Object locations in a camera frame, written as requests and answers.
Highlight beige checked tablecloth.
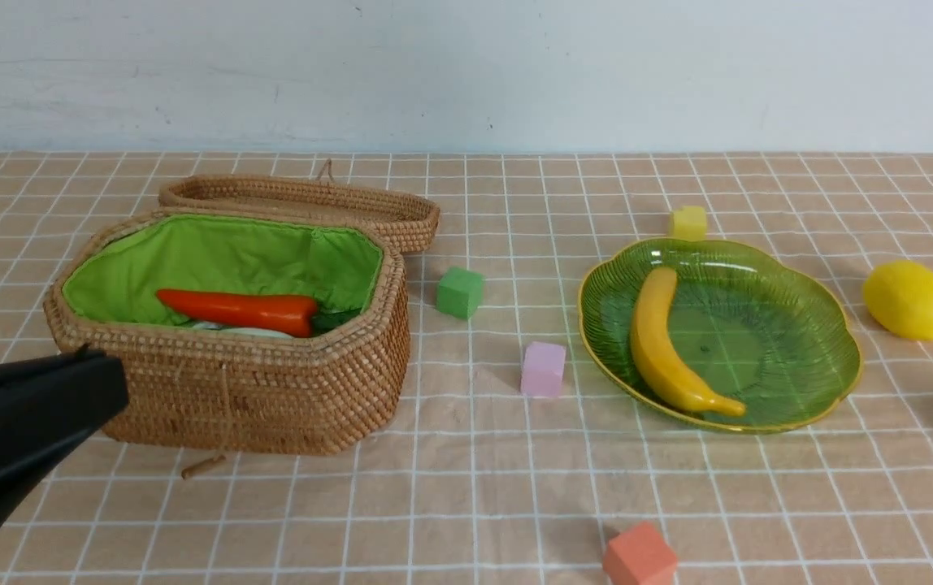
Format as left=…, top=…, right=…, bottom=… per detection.
left=0, top=152, right=933, bottom=584

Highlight white toy radish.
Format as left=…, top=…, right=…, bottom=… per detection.
left=191, top=321, right=293, bottom=338

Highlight pink foam cube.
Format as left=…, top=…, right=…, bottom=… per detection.
left=519, top=340, right=567, bottom=397

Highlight yellow toy lemon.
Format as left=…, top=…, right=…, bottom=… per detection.
left=861, top=259, right=933, bottom=341

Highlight green foam cube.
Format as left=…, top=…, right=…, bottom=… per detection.
left=436, top=266, right=486, bottom=321

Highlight green glass leaf plate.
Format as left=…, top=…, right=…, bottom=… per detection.
left=577, top=237, right=863, bottom=434

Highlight orange foam cube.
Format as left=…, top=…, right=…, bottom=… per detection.
left=601, top=522, right=678, bottom=584

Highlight orange toy carrot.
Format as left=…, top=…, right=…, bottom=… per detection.
left=157, top=288, right=362, bottom=338

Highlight woven rattan basket lid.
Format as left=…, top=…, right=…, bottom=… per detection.
left=158, top=160, right=440, bottom=254

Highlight yellow foam cube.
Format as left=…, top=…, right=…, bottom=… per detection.
left=668, top=205, right=708, bottom=241

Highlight woven rattan basket green lining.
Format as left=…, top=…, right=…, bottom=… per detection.
left=43, top=207, right=410, bottom=455

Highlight yellow toy banana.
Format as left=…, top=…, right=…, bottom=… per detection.
left=629, top=266, right=748, bottom=418

